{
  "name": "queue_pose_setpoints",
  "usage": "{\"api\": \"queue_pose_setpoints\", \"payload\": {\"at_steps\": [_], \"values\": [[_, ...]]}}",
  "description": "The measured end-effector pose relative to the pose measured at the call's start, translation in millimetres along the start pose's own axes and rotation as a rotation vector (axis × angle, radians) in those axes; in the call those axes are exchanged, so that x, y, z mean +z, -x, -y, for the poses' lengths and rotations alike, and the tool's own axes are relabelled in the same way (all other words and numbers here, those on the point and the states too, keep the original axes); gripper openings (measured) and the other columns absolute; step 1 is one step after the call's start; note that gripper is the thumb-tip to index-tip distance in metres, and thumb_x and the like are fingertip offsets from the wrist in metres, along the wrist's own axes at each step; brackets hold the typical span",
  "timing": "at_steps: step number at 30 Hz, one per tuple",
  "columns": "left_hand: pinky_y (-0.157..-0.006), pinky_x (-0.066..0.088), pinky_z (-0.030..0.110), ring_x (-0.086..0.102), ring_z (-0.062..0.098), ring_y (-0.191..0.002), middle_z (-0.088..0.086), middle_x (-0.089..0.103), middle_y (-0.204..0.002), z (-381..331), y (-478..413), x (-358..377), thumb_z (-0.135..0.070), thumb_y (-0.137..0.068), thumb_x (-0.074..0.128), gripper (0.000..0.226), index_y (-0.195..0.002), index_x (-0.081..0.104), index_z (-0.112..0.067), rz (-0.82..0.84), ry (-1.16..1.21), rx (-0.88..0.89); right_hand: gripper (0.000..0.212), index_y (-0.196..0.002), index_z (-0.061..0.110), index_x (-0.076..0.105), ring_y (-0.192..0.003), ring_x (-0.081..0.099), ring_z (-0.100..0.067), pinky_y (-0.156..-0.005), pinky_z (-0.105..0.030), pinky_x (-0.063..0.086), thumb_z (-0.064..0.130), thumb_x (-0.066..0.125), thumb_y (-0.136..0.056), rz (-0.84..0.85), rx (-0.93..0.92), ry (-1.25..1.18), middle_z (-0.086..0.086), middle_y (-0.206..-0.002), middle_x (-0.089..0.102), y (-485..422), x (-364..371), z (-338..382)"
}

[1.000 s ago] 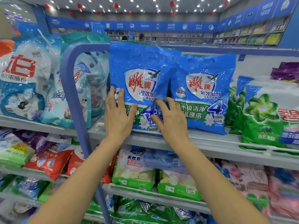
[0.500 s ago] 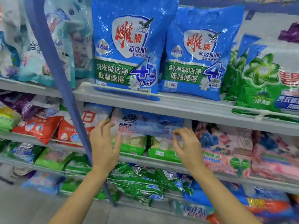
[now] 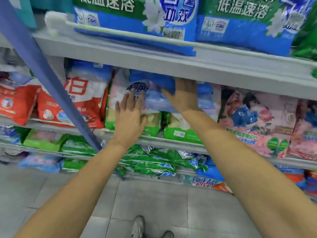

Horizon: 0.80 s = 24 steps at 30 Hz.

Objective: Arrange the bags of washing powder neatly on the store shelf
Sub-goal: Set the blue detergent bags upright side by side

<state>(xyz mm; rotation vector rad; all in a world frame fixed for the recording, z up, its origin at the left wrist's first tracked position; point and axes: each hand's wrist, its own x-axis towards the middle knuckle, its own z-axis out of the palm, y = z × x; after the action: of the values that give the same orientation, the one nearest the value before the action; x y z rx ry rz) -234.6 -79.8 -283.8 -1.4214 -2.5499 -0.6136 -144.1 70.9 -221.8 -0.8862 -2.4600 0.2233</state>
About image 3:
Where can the person's left hand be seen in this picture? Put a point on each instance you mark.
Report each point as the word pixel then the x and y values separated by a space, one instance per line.
pixel 128 121

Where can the person's right hand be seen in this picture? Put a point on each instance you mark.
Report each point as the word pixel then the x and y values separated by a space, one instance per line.
pixel 184 96

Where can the pink blue OMO bag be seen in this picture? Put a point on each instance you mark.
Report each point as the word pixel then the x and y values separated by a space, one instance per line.
pixel 153 84

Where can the grey blue-framed shelf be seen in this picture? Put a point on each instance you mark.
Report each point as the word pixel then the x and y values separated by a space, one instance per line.
pixel 223 69

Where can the blue bird-print detergent bag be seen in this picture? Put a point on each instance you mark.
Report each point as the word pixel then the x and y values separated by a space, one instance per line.
pixel 123 24

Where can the green blue detergent bag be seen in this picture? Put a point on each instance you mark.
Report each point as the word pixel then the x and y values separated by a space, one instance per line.
pixel 12 133

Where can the person's left forearm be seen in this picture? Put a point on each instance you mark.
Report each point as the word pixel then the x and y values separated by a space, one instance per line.
pixel 74 195

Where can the person's right forearm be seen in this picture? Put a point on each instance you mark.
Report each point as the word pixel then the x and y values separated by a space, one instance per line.
pixel 252 180

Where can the person's left grey shoe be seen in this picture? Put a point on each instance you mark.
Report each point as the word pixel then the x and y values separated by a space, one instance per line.
pixel 137 226

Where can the person's grey shoe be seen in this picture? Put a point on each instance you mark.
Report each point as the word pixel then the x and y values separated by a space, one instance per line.
pixel 137 226
pixel 168 234

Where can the person's right grey shoe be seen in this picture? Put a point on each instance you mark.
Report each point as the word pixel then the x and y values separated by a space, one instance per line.
pixel 168 234

